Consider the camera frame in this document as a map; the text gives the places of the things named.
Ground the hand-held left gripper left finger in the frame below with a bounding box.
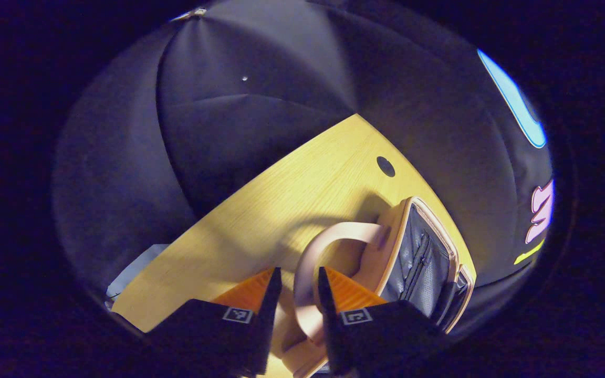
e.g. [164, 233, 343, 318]
[145, 267, 283, 377]

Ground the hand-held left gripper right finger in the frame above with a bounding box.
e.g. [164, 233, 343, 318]
[317, 266, 448, 376]

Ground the pink suitcase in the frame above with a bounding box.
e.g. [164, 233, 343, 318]
[280, 196, 476, 378]

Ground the black backdrop cloth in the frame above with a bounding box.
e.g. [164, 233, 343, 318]
[51, 0, 554, 310]

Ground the white cloth clip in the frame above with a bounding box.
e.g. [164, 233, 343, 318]
[170, 7, 208, 22]

